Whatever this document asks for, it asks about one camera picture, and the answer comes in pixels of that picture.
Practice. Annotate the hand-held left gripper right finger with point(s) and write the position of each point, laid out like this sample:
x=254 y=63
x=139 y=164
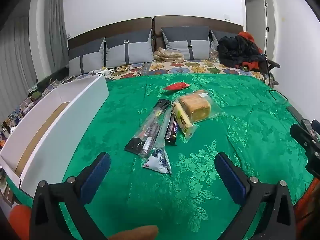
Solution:
x=230 y=177

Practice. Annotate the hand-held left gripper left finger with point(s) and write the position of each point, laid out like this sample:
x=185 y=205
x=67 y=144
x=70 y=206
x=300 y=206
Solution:
x=96 y=177

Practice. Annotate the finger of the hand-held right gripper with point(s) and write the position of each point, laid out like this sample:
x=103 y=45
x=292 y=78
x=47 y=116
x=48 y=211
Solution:
x=300 y=135

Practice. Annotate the black and clear snack packet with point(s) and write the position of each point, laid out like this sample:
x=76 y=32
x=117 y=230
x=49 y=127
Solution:
x=142 y=135

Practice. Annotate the white blue triangular snack packet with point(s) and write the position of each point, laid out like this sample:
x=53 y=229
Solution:
x=158 y=161

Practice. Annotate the white cardboard box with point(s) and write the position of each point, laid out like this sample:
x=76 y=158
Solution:
x=62 y=120

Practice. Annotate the yellow snack packet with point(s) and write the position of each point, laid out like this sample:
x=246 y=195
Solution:
x=182 y=122

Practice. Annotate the black patterned snack bar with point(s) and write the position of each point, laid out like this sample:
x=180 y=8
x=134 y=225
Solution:
x=172 y=130

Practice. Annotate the bread loaf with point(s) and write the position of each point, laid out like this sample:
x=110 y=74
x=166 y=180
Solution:
x=196 y=106

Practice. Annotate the red snack packet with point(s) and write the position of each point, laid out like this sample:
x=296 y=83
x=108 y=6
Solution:
x=176 y=86

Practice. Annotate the green patterned blanket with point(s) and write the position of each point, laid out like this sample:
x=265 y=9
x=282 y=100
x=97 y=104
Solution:
x=200 y=192

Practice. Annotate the brown blurred object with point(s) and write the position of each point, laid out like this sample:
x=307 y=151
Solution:
x=137 y=232

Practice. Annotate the orange cloth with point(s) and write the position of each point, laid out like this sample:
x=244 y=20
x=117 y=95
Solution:
x=20 y=222

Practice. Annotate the white power strip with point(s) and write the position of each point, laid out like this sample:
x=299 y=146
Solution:
x=101 y=72

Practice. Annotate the black jacket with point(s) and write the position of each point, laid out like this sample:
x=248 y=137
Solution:
x=235 y=50

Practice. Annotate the orange red garment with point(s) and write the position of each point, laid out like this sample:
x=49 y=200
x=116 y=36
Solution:
x=247 y=35

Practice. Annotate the floral bedsheet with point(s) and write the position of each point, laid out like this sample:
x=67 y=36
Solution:
x=200 y=67

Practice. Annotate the clear plastic bag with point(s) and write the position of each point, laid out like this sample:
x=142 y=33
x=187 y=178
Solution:
x=213 y=56

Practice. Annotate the grey two-tone pillow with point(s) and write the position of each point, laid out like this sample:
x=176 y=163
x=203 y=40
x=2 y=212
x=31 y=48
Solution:
x=130 y=50
x=216 y=36
x=185 y=45
x=85 y=60

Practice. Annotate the white door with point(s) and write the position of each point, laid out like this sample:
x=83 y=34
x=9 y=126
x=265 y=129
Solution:
x=257 y=17

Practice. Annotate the beige folded blanket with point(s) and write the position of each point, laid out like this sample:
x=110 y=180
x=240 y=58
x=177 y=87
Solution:
x=167 y=55

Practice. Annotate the brown headboard panel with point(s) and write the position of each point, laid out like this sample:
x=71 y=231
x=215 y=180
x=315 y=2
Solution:
x=200 y=21
x=112 y=27

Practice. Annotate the grey curtain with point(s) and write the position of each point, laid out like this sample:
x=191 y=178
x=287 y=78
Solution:
x=20 y=42

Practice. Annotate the black metal frame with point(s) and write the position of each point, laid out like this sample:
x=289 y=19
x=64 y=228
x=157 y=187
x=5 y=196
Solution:
x=270 y=65

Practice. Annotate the white wall switch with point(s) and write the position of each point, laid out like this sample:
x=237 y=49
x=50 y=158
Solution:
x=227 y=17

